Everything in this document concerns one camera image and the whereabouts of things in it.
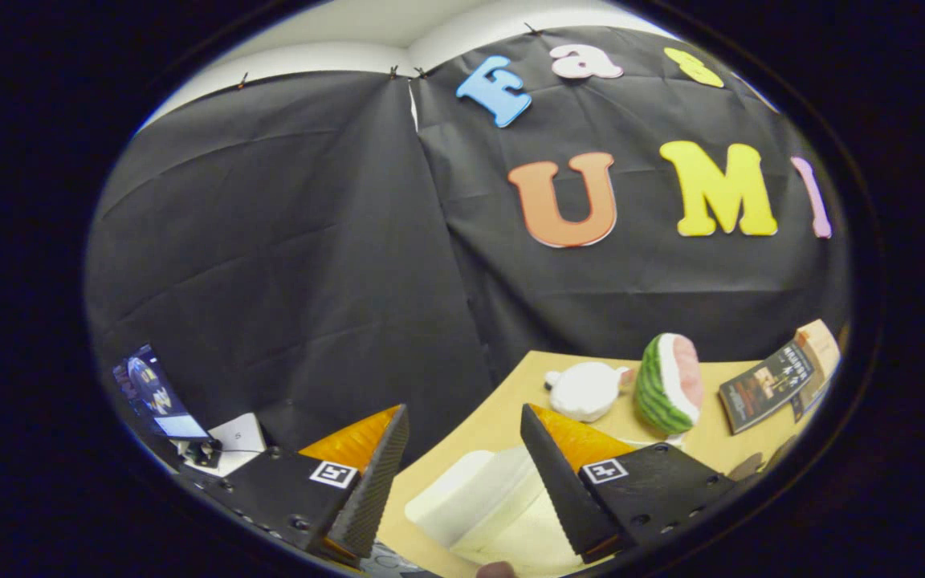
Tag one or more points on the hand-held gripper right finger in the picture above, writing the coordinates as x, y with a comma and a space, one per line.
563, 490

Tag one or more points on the white plush toy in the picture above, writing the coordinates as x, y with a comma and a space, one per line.
587, 392

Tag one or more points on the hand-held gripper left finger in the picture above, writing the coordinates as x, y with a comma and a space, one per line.
370, 498

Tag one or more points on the black paperback book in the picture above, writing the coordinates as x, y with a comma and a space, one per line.
764, 385

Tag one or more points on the black backdrop cloth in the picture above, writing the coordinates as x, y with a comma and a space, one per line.
270, 241

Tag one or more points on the watermelon slice plush toy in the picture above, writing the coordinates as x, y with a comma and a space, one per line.
659, 393

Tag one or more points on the cream fabric storage box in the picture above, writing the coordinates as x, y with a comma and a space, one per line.
470, 498

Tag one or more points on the computer monitor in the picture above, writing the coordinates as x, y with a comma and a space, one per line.
153, 393

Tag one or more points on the white paper sheet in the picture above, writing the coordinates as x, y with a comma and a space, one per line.
242, 437

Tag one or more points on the small black device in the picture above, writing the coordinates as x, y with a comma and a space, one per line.
204, 455

